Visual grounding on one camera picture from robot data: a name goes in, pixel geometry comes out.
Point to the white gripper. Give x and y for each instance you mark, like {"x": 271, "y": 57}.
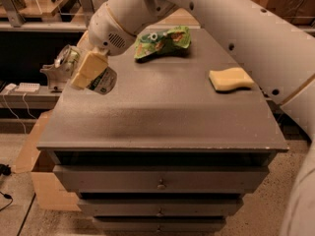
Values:
{"x": 105, "y": 33}

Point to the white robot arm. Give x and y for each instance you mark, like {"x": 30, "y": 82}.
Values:
{"x": 279, "y": 56}

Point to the white plastic part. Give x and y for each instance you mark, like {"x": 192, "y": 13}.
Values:
{"x": 59, "y": 73}

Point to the white power strip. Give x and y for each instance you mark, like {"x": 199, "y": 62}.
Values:
{"x": 27, "y": 87}

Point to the green chip bag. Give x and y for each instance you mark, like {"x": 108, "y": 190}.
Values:
{"x": 162, "y": 42}

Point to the grey drawer cabinet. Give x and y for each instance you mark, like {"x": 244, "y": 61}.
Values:
{"x": 163, "y": 151}

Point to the yellow sponge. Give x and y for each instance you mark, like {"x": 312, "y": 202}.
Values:
{"x": 230, "y": 79}

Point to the cardboard box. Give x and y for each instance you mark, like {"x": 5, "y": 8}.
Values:
{"x": 49, "y": 191}

